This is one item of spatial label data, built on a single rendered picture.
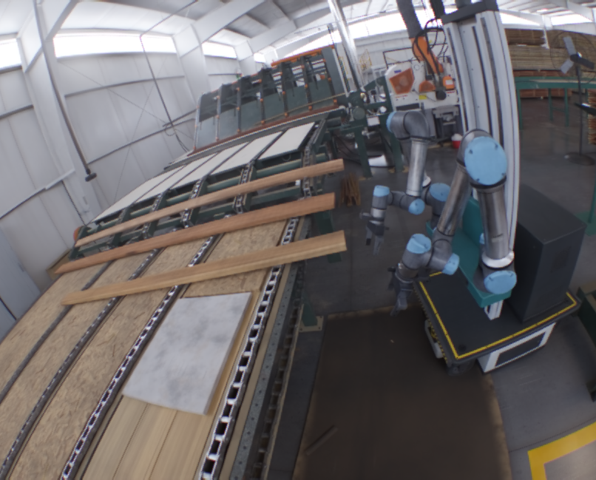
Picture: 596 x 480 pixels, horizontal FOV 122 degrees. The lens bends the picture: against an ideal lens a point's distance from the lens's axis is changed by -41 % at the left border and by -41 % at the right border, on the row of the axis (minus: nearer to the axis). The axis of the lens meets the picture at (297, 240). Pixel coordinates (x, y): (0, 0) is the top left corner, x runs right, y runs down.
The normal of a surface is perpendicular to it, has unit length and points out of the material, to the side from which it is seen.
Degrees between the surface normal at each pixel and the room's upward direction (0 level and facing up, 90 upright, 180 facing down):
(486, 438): 0
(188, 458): 0
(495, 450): 0
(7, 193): 92
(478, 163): 82
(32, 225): 87
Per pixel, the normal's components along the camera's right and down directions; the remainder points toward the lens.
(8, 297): 0.94, -0.17
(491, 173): -0.45, 0.45
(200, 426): -0.29, -0.83
